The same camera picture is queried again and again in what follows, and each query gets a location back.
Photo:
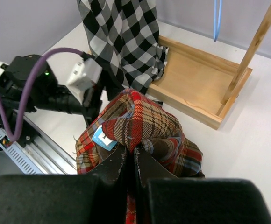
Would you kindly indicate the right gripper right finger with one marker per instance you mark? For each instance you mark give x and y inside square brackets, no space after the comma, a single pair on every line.
[162,198]

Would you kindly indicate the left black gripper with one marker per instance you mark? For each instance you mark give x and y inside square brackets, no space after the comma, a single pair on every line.
[60,99]

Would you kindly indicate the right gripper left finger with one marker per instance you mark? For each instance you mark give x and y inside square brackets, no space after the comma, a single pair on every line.
[97,197]

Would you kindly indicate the red brown plaid shirt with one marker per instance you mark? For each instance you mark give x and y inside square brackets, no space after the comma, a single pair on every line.
[133,120]

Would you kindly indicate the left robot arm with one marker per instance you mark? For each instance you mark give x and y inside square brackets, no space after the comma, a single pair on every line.
[14,78]

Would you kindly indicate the black white checkered shirt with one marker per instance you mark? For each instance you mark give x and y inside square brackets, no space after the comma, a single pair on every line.
[125,34]

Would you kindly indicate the wooden clothes rack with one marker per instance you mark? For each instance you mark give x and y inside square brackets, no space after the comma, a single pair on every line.
[202,85]

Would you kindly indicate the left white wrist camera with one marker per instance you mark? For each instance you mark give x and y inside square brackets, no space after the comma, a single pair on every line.
[83,79]

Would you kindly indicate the aluminium mounting rail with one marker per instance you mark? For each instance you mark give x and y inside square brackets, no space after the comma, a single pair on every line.
[44,152]

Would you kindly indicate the slotted grey cable duct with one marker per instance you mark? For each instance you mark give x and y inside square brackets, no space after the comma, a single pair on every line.
[16,154]

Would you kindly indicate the blue wire hanger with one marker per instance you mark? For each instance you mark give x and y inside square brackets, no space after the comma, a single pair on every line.
[217,19]

